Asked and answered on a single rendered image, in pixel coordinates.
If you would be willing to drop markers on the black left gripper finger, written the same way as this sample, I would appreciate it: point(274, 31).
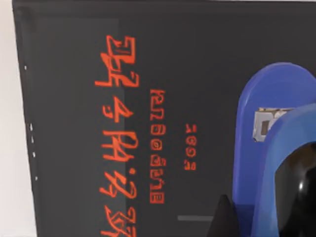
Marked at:
point(223, 219)

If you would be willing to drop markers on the black book with red lettering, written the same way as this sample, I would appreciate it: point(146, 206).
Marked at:
point(172, 74)

